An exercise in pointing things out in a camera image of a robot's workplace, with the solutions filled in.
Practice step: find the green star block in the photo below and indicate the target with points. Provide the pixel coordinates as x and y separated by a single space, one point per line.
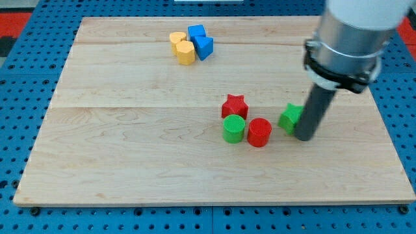
289 118

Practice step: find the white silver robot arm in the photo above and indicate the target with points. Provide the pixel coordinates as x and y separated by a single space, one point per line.
345 51

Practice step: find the wooden board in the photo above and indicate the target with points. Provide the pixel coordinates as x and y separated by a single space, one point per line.
129 126

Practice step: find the green cylinder block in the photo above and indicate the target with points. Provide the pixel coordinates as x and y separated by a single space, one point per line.
233 128

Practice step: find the red star block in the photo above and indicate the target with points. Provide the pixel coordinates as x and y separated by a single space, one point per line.
234 105

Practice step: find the red cylinder block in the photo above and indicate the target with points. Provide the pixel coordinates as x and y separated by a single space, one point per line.
259 131

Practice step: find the yellow hexagon block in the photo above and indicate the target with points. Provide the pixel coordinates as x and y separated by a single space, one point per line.
185 52

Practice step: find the blue triangle block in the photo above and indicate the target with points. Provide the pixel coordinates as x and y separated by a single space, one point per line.
204 46

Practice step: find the yellow heart block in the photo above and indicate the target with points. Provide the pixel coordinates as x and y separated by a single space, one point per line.
175 38

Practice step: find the blue cube block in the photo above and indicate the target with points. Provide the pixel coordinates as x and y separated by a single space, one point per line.
196 30

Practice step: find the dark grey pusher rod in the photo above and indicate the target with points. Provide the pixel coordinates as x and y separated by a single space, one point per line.
317 104

